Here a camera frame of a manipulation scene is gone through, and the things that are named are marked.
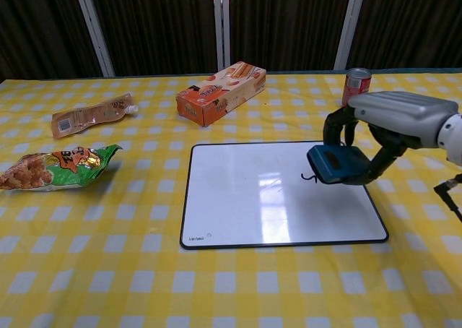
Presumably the green orange snack bag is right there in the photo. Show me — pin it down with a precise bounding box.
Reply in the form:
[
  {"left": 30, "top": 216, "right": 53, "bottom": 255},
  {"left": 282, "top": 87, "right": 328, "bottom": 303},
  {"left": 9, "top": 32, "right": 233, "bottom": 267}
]
[{"left": 0, "top": 144, "right": 123, "bottom": 192}]

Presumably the orange biscuit stick box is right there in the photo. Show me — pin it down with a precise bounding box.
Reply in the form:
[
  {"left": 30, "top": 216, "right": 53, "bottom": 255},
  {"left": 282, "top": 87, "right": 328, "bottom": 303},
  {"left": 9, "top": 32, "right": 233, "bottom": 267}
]
[{"left": 175, "top": 62, "right": 268, "bottom": 128}]

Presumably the blue rectangular block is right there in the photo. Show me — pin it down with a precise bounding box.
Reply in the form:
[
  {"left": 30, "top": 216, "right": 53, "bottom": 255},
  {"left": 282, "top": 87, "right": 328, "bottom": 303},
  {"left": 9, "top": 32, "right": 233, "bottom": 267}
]
[{"left": 306, "top": 144, "right": 372, "bottom": 184}]

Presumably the white frame post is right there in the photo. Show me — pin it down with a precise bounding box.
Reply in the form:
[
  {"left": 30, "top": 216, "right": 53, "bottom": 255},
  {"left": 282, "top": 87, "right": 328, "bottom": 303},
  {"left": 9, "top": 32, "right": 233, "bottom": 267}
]
[
  {"left": 333, "top": 0, "right": 368, "bottom": 72},
  {"left": 212, "top": 0, "right": 232, "bottom": 77},
  {"left": 71, "top": 0, "right": 116, "bottom": 78}
]

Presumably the black cable with connector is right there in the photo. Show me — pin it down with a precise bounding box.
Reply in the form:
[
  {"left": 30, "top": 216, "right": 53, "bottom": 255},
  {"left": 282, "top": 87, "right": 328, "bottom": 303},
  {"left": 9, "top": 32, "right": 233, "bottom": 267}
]
[{"left": 432, "top": 173, "right": 462, "bottom": 223}]

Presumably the yellow white checkered tablecloth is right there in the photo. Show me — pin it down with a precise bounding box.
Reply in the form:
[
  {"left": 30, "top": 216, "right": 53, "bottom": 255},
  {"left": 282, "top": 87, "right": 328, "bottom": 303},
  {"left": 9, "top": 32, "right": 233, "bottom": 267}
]
[{"left": 0, "top": 69, "right": 462, "bottom": 328}]

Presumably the brown spout pouch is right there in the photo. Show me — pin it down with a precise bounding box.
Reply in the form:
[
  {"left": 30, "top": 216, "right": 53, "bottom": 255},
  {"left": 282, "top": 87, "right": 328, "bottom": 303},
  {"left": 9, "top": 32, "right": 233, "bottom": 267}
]
[{"left": 51, "top": 92, "right": 140, "bottom": 140}]

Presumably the red drink can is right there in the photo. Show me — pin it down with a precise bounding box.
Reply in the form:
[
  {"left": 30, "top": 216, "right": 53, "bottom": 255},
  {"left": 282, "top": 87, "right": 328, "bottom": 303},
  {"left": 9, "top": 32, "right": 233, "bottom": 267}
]
[{"left": 341, "top": 67, "right": 372, "bottom": 107}]

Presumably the white drawing board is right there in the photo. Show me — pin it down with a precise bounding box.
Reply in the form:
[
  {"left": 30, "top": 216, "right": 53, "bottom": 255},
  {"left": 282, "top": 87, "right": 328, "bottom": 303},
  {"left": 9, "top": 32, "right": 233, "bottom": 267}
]
[{"left": 179, "top": 140, "right": 390, "bottom": 251}]

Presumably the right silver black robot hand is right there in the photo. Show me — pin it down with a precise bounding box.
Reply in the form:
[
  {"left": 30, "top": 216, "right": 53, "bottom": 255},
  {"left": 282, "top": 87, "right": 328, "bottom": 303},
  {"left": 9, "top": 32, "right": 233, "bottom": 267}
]
[{"left": 322, "top": 91, "right": 460, "bottom": 187}]

